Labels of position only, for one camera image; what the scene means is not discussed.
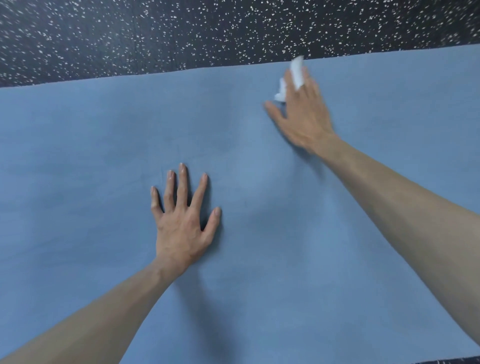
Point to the person's left forearm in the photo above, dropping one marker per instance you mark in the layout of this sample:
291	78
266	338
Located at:
101	318

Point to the person's left hand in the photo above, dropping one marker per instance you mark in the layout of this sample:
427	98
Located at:
180	236

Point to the blue table cloth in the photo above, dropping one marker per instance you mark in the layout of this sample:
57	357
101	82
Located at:
285	240

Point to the person's left thumb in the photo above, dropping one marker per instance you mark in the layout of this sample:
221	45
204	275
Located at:
212	224

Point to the person's left little finger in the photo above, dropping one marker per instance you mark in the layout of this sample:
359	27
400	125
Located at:
155	203

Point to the white tissue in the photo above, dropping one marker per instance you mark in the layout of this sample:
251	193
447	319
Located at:
296	73

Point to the person's right forearm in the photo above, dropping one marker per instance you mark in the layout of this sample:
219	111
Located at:
405	221

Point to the person's right thumb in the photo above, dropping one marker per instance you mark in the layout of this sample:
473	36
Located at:
274	111

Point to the person's right hand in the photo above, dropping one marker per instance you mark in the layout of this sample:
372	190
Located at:
305	118

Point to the person's left middle finger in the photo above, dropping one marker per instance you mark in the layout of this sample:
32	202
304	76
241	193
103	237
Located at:
182	186

